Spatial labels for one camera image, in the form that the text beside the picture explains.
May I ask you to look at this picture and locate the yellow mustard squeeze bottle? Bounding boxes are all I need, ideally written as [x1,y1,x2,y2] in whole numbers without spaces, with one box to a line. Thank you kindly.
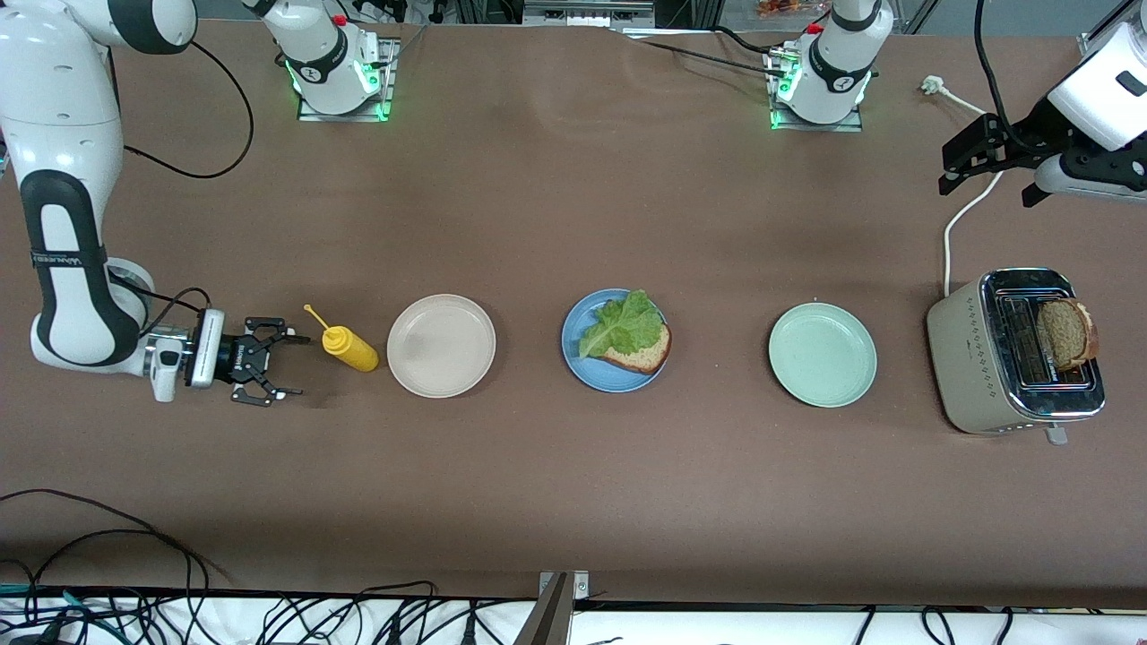
[303,305,380,373]

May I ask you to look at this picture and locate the green lettuce leaf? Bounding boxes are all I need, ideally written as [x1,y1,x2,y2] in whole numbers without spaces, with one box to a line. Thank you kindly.
[578,288,666,359]

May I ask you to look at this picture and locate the brown bread slice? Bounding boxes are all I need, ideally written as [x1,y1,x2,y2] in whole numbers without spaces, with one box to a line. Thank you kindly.
[1037,297,1100,373]
[599,321,673,375]

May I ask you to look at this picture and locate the beige plate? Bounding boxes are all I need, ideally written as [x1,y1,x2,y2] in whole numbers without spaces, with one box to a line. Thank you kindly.
[386,294,497,400]

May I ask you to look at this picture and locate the light green plate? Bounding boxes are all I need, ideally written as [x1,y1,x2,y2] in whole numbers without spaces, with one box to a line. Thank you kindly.
[768,302,878,409]

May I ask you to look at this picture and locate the blue plate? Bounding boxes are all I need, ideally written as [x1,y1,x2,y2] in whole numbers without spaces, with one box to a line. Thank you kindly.
[561,288,671,393]

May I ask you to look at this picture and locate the beige chrome-topped toaster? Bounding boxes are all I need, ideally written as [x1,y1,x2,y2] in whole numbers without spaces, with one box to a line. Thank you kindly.
[927,267,1107,446]

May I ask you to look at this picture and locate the orange packet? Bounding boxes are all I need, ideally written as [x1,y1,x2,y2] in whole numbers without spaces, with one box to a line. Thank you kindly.
[755,0,830,21]

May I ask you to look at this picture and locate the grey metal box device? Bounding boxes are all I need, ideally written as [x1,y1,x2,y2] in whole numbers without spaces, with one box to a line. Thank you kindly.
[522,0,657,30]

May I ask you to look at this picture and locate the white toaster power cord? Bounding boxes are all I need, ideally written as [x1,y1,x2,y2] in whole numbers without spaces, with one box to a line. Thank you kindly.
[921,75,1005,298]

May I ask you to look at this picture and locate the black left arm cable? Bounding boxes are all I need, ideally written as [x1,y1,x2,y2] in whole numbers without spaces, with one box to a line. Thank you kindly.
[974,0,1024,150]

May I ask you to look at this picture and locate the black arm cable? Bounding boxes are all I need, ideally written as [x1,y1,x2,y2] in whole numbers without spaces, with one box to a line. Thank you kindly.
[106,40,257,343]
[974,0,1024,150]

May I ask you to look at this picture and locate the aluminium corner bracket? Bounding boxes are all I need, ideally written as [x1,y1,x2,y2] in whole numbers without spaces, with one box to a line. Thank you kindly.
[1078,0,1132,61]

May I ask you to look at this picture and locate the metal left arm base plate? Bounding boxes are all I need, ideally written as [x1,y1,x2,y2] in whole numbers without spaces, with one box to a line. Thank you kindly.
[764,49,867,133]

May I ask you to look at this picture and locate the long black looping cable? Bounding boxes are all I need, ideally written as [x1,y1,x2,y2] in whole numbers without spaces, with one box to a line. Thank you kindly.
[0,488,236,597]

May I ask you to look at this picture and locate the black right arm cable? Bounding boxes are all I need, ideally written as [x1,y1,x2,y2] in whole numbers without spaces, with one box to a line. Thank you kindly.
[106,40,257,343]

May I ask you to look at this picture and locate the tangled black cables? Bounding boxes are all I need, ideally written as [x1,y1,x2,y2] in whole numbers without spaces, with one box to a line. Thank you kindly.
[0,580,539,645]

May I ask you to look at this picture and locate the thin black table cable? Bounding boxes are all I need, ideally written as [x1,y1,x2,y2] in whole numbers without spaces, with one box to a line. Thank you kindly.
[618,27,795,80]

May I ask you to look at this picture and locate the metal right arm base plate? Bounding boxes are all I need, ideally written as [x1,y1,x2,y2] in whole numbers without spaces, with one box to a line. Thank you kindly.
[297,38,401,123]

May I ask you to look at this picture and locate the aluminium frame post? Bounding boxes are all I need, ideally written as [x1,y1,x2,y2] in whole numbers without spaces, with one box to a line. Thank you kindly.
[514,571,591,645]

